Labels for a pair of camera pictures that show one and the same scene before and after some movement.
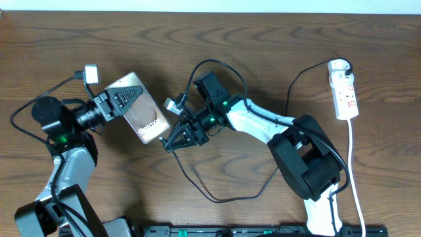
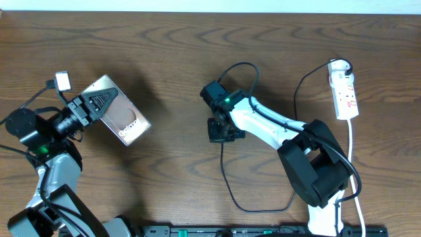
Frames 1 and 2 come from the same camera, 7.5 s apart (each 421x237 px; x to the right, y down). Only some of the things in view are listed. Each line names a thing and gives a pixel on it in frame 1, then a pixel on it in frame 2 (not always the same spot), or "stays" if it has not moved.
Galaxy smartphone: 143,114 → 122,116
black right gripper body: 204,122 → 217,133
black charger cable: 350,70 → 348,72
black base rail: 254,231 stays
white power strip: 344,93 stays
